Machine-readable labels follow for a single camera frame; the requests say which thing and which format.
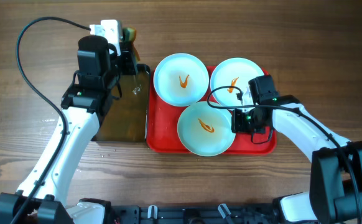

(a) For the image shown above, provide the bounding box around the green yellow sponge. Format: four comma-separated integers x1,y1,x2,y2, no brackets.
123,27,141,62

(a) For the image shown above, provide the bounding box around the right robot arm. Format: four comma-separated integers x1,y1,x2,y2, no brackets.
231,75,362,223

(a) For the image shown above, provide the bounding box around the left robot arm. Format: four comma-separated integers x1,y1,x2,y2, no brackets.
0,35,139,223

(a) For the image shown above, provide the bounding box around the black water basin tray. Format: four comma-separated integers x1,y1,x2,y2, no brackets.
92,64,151,142

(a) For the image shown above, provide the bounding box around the red plastic tray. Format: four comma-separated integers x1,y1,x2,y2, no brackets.
146,77,277,156

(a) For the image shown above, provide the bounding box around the left black cable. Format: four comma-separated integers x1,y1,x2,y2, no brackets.
9,16,91,224

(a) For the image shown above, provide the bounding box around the black cable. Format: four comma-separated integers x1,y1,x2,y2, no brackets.
206,85,362,224
9,16,91,224

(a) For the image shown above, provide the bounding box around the right black cable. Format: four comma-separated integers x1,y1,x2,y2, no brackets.
206,85,362,224

